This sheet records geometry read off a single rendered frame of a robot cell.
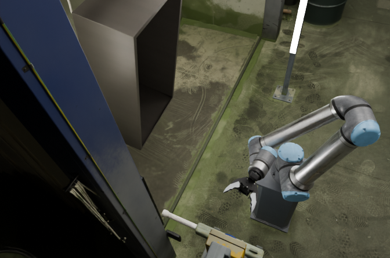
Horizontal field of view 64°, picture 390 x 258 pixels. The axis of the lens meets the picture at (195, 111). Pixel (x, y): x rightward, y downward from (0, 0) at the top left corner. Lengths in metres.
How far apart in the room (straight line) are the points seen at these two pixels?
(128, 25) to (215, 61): 2.22
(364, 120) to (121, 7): 1.27
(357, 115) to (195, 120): 1.94
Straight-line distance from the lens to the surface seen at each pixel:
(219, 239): 1.06
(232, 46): 3.95
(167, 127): 3.15
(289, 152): 1.98
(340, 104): 1.59
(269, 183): 2.16
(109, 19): 1.68
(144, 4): 1.77
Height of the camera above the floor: 2.57
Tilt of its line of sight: 51 degrees down
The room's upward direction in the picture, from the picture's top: 7 degrees counter-clockwise
